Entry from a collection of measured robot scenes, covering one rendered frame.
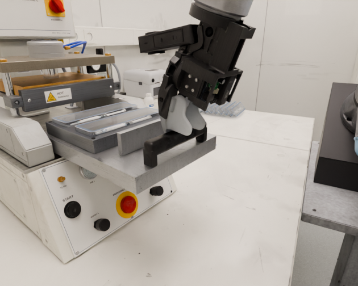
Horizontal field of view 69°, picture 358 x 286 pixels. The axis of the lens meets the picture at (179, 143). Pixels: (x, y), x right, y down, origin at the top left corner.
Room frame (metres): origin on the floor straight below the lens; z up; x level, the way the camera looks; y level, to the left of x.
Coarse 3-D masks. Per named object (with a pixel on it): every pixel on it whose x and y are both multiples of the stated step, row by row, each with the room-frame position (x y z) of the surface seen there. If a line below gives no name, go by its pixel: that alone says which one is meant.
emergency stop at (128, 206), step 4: (128, 196) 0.52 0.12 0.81; (124, 200) 0.50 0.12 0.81; (128, 200) 0.51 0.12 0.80; (132, 200) 0.52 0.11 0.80; (120, 204) 0.50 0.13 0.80; (124, 204) 0.50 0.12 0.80; (128, 204) 0.51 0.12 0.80; (132, 204) 0.51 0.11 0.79; (124, 208) 0.49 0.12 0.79; (128, 208) 0.50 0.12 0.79; (132, 208) 0.51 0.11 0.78; (124, 212) 0.50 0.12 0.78; (128, 212) 0.50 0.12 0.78
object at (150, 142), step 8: (192, 128) 0.43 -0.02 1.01; (160, 136) 0.38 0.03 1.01; (168, 136) 0.38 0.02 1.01; (176, 136) 0.40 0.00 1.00; (184, 136) 0.41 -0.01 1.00; (192, 136) 0.43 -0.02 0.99; (200, 136) 0.46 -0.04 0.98; (144, 144) 0.36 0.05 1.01; (152, 144) 0.36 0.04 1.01; (160, 144) 0.37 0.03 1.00; (168, 144) 0.38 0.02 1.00; (176, 144) 0.40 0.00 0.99; (144, 152) 0.36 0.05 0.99; (152, 152) 0.35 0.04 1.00; (160, 152) 0.37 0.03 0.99; (144, 160) 0.36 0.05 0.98; (152, 160) 0.35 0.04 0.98
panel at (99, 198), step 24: (48, 168) 0.45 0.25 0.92; (72, 168) 0.48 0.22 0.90; (48, 192) 0.42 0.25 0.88; (72, 192) 0.45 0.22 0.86; (96, 192) 0.48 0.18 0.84; (120, 192) 0.52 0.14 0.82; (144, 192) 0.56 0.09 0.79; (168, 192) 0.61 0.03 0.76; (96, 216) 0.45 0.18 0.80; (120, 216) 0.49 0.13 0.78; (72, 240) 0.40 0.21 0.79; (96, 240) 0.43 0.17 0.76
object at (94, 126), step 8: (128, 112) 0.54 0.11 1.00; (136, 112) 0.54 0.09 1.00; (144, 112) 0.54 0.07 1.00; (152, 112) 0.54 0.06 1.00; (96, 120) 0.49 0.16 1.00; (104, 120) 0.49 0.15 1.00; (112, 120) 0.49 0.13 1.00; (120, 120) 0.49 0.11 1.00; (128, 120) 0.49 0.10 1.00; (88, 128) 0.44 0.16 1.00; (96, 128) 0.44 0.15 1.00; (104, 128) 0.44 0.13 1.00
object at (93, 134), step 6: (156, 114) 0.54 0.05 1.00; (132, 120) 0.49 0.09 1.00; (138, 120) 0.50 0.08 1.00; (144, 120) 0.51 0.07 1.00; (114, 126) 0.45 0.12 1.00; (120, 126) 0.46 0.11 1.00; (126, 126) 0.48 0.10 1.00; (84, 132) 0.43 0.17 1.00; (90, 132) 0.42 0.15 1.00; (96, 132) 0.42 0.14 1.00; (102, 132) 0.43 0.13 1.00
